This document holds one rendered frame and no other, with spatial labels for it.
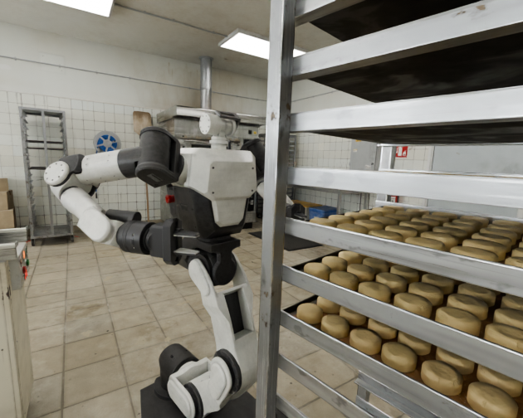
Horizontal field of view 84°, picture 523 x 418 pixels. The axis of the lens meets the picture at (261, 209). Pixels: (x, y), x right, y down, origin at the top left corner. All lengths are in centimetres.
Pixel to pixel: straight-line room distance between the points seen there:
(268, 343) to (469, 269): 36
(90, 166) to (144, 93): 484
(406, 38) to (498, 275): 29
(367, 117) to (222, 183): 60
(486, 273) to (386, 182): 15
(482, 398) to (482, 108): 35
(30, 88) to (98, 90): 87
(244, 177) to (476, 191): 74
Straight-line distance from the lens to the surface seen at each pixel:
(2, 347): 164
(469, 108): 40
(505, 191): 39
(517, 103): 40
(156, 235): 79
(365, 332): 57
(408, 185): 41
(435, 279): 60
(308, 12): 56
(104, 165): 98
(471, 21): 43
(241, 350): 108
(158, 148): 92
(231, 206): 99
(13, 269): 156
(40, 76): 570
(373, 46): 47
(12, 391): 174
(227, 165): 95
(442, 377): 52
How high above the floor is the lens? 125
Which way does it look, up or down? 9 degrees down
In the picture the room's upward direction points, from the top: 2 degrees clockwise
